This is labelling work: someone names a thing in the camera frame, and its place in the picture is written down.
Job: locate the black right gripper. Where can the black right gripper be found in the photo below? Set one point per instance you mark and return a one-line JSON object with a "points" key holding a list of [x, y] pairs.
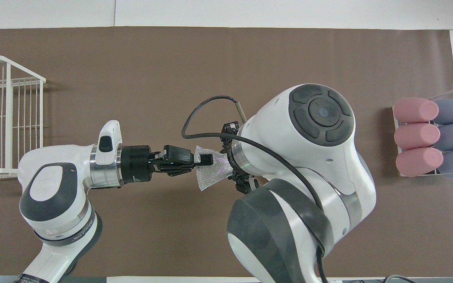
{"points": [[229, 129]]}

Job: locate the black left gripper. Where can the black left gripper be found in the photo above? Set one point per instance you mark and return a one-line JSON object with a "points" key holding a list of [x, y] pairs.
{"points": [[136, 165]]}

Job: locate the silver mesh sponge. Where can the silver mesh sponge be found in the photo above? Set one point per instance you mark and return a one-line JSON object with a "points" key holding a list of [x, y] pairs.
{"points": [[214, 175]]}

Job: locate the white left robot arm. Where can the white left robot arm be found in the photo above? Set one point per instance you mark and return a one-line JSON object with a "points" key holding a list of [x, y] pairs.
{"points": [[53, 196]]}

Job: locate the brown table mat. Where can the brown table mat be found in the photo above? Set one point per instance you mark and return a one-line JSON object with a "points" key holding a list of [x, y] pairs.
{"points": [[151, 59]]}

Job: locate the pink cup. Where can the pink cup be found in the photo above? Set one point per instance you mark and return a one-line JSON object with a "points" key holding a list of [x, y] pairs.
{"points": [[417, 162], [415, 110], [415, 136]]}

